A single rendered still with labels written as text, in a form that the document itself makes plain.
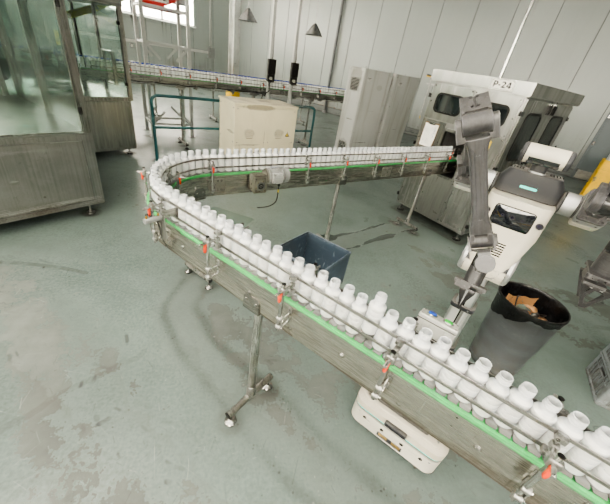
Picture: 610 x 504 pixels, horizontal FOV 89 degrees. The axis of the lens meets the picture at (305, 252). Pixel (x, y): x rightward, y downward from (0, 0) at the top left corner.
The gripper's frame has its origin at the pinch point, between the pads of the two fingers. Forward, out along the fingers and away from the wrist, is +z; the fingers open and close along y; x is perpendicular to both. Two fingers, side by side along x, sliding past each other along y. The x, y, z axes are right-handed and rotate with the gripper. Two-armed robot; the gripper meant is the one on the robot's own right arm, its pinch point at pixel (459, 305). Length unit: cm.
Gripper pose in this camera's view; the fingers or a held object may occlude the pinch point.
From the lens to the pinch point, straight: 122.1
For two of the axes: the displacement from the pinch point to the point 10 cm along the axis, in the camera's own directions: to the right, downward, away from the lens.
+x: 5.1, -0.1, 8.6
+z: -3.5, 9.1, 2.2
